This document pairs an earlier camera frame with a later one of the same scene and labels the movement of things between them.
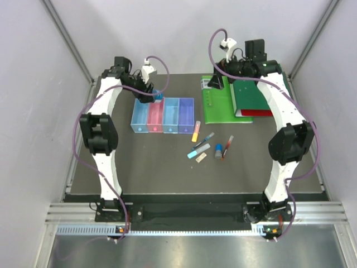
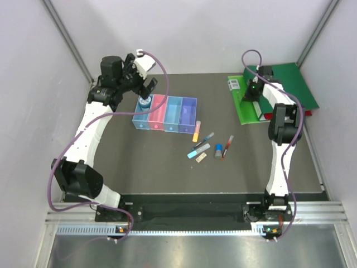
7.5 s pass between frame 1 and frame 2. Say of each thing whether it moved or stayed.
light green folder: moved
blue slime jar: moved
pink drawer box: stayed
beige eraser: stayed
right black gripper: moved
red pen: stayed
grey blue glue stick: stayed
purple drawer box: stayed
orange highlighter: stayed
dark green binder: moved
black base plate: stayed
